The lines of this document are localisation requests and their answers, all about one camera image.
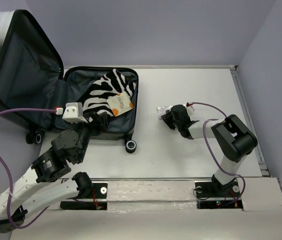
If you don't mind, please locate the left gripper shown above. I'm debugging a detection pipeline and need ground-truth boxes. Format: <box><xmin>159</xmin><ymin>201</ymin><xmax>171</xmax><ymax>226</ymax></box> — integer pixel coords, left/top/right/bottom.
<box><xmin>71</xmin><ymin>111</ymin><xmax>110</xmax><ymax>163</ymax></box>

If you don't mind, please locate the zebra striped blanket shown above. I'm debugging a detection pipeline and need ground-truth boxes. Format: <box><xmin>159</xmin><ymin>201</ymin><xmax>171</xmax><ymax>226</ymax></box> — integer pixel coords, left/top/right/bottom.
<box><xmin>78</xmin><ymin>68</ymin><xmax>137</xmax><ymax>118</ymax></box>

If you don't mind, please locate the orange white card packet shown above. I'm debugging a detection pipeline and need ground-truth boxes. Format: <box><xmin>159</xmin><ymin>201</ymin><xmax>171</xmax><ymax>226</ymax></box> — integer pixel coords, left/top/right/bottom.
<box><xmin>107</xmin><ymin>92</ymin><xmax>134</xmax><ymax>117</ymax></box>

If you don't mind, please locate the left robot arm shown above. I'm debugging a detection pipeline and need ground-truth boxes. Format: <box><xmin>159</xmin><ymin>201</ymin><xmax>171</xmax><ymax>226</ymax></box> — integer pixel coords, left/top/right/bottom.
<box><xmin>0</xmin><ymin>113</ymin><xmax>108</xmax><ymax>234</ymax></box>

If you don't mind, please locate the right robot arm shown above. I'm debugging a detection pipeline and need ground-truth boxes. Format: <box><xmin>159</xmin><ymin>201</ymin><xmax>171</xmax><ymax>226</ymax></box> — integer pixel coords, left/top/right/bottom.
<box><xmin>157</xmin><ymin>102</ymin><xmax>258</xmax><ymax>196</ymax></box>

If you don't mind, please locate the black open suitcase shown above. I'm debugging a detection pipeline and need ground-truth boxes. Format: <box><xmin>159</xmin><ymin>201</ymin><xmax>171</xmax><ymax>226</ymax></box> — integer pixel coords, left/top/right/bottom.
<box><xmin>0</xmin><ymin>9</ymin><xmax>139</xmax><ymax>153</ymax></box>

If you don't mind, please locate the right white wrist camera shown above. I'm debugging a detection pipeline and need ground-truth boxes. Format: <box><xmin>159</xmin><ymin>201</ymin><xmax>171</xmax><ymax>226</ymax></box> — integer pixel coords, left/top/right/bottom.
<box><xmin>186</xmin><ymin>102</ymin><xmax>195</xmax><ymax>115</ymax></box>

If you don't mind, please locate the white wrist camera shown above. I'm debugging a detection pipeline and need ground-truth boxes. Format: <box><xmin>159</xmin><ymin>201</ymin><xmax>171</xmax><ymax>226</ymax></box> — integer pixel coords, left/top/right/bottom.
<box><xmin>62</xmin><ymin>102</ymin><xmax>87</xmax><ymax>124</ymax></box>
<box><xmin>186</xmin><ymin>102</ymin><xmax>195</xmax><ymax>115</ymax></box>

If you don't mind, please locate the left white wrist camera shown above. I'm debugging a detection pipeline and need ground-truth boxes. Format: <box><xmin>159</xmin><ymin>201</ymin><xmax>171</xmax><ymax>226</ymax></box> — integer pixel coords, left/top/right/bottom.
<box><xmin>62</xmin><ymin>102</ymin><xmax>87</xmax><ymax>124</ymax></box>

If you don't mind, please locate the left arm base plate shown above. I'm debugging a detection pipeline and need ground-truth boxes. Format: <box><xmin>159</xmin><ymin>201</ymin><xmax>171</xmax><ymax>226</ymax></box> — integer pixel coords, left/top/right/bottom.
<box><xmin>59</xmin><ymin>181</ymin><xmax>108</xmax><ymax>211</ymax></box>

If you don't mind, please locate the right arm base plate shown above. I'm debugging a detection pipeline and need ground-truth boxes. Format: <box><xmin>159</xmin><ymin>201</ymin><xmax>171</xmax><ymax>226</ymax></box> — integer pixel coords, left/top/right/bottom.
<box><xmin>193</xmin><ymin>181</ymin><xmax>244</xmax><ymax>210</ymax></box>

